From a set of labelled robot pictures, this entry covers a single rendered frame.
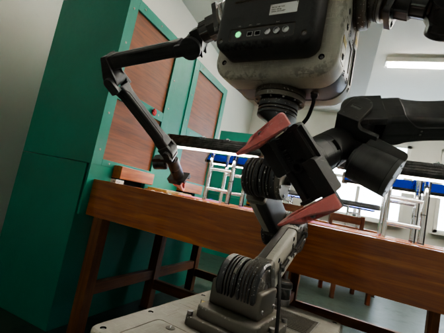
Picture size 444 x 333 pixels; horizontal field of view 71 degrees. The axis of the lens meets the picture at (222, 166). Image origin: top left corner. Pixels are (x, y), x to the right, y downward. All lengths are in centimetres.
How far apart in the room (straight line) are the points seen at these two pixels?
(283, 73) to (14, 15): 202
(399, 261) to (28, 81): 235
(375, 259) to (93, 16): 185
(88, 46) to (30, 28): 67
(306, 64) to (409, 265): 74
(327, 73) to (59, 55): 168
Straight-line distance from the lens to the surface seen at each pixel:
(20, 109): 250
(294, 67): 79
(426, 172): 153
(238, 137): 454
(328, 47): 79
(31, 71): 255
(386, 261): 120
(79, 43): 206
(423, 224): 169
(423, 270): 121
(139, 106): 137
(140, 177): 190
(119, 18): 193
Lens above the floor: 79
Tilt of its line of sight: 6 degrees up
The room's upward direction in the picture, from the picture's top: 11 degrees clockwise
